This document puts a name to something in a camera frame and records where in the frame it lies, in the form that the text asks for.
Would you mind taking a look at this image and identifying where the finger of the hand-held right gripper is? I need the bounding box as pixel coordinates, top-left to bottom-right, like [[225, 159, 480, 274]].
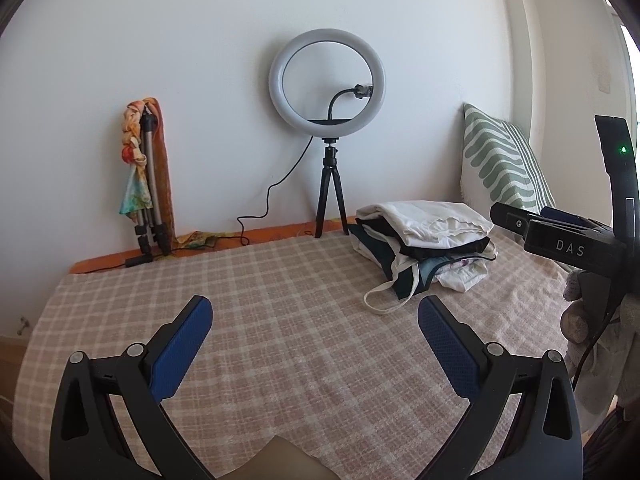
[[489, 202, 532, 241], [539, 206, 603, 230]]

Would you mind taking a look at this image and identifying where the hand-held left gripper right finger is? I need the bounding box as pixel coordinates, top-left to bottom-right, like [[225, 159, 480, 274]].
[[417, 295, 585, 480]]

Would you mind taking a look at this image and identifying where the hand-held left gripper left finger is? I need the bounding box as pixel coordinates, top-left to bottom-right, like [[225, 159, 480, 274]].
[[49, 296, 214, 480]]

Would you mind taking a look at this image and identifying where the white t-shirt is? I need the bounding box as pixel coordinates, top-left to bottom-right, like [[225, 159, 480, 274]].
[[357, 201, 493, 251]]

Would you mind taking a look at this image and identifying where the person's right hand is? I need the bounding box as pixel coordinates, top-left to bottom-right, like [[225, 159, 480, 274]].
[[559, 269, 640, 403]]

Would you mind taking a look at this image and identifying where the green striped pillow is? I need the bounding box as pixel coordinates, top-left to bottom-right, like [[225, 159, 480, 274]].
[[459, 102, 556, 211]]

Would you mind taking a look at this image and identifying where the black garment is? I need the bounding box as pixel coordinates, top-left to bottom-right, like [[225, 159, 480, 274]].
[[350, 216, 493, 261]]

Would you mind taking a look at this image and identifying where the white patterned garment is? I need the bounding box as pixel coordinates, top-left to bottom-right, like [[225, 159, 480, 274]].
[[434, 252, 499, 293]]

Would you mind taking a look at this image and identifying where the grey blue garment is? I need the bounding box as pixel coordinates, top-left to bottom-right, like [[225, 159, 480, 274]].
[[415, 259, 451, 292]]

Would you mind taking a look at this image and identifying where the beige plaid blanket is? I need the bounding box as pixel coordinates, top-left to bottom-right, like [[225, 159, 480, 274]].
[[12, 220, 576, 480]]

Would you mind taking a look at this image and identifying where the grey folded tripod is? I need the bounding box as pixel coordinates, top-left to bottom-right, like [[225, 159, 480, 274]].
[[134, 107, 171, 257]]

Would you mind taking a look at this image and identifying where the black mini tripod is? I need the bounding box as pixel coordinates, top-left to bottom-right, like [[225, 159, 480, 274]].
[[314, 137, 350, 238]]

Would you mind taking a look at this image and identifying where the colourful orange scarf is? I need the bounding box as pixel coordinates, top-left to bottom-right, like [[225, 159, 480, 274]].
[[119, 96, 221, 251]]

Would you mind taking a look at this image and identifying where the black gooseneck phone holder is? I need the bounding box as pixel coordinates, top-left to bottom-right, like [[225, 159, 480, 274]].
[[327, 84, 375, 122]]

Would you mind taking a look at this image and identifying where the cream garment with strap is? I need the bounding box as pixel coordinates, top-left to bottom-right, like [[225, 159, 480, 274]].
[[364, 240, 422, 316]]

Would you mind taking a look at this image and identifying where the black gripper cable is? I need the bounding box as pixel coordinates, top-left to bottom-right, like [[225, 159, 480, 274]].
[[571, 310, 618, 393]]

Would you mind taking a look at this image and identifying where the black power cable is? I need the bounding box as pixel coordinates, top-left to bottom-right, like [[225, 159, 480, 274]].
[[70, 136, 315, 275]]

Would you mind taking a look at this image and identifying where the white ring light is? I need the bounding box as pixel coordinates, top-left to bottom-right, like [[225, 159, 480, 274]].
[[268, 29, 387, 137]]

